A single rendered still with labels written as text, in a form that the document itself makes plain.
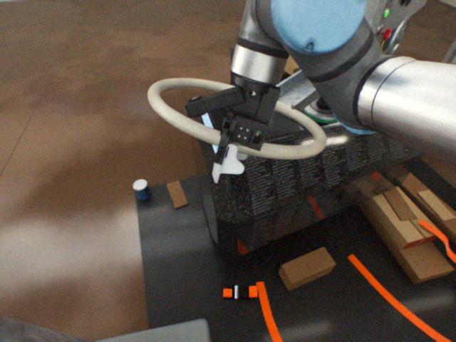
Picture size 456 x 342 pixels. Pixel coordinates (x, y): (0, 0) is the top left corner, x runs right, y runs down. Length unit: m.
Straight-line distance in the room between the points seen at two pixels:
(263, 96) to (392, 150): 1.19
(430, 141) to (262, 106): 0.28
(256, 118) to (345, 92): 0.18
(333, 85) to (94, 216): 1.98
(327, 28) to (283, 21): 0.05
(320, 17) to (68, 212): 2.15
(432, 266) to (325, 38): 1.85
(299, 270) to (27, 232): 1.83
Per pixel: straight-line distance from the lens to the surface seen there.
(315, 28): 0.33
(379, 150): 1.55
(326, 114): 1.35
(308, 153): 0.61
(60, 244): 2.16
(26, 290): 2.10
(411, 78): 0.33
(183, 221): 1.94
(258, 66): 0.45
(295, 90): 1.08
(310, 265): 1.70
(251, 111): 0.50
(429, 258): 2.09
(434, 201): 2.41
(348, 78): 0.37
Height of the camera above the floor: 1.63
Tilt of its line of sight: 47 degrees down
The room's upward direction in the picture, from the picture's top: straight up
